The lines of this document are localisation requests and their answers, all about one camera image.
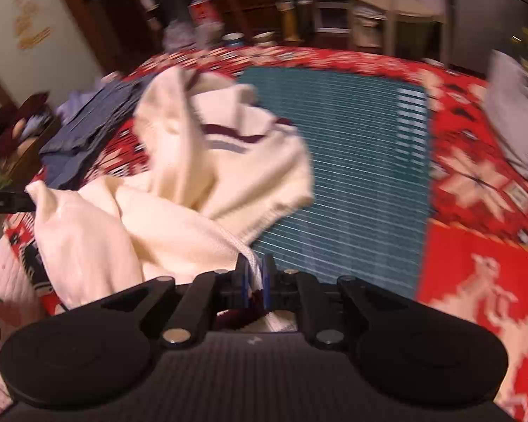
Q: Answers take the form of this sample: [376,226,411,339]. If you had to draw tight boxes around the blue denim jeans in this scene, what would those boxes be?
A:
[39,72,159,190]

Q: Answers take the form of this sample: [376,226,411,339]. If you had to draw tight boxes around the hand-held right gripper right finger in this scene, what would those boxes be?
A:
[260,255,419,349]

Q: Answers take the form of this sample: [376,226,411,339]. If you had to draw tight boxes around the grey garment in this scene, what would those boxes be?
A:
[484,50,528,181]

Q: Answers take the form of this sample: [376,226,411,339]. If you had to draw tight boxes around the white plastic bag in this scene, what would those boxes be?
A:
[163,20,199,51]

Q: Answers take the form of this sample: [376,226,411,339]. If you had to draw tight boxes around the green cutting mat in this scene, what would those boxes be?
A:
[235,68,432,300]

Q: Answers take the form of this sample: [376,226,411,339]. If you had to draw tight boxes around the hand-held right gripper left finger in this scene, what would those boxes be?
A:
[92,255,251,349]

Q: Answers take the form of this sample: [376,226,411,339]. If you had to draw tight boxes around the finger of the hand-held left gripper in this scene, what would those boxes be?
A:
[0,189,36,213]

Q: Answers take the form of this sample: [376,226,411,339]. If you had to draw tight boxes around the red patterned blanket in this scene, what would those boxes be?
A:
[2,46,528,422]

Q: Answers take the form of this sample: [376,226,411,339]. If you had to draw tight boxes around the red and white box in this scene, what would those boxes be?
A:
[189,0,223,27]

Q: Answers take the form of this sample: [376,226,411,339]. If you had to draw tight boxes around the grey refrigerator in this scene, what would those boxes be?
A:
[451,0,528,71]

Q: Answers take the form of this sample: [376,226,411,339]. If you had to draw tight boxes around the white knit sweater vest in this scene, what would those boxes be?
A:
[25,68,315,332]

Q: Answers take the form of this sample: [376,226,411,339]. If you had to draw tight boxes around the white quilt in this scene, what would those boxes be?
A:
[0,237,54,422]

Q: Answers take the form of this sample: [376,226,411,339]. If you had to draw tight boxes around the beige chair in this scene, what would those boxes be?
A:
[347,0,452,66]

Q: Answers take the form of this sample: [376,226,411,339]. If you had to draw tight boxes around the dark red clothes pile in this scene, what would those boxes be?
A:
[0,91,56,172]

